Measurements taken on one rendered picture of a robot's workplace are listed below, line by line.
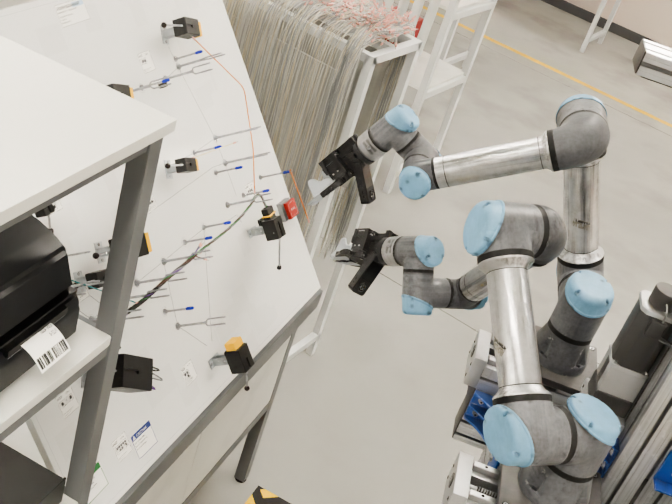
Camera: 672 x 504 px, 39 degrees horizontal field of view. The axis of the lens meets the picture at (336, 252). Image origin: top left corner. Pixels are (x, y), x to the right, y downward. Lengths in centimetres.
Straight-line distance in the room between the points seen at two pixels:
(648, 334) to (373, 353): 225
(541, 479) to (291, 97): 173
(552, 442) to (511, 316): 25
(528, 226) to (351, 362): 223
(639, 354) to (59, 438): 122
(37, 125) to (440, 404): 299
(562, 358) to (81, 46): 135
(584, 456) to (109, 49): 137
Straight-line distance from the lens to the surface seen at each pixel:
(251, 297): 258
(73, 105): 139
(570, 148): 217
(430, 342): 440
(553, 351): 241
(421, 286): 228
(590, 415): 194
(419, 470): 374
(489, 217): 193
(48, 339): 145
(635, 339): 212
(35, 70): 147
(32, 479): 181
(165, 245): 231
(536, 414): 187
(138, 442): 218
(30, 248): 146
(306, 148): 331
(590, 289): 236
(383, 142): 233
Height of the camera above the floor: 247
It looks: 31 degrees down
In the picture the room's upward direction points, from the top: 19 degrees clockwise
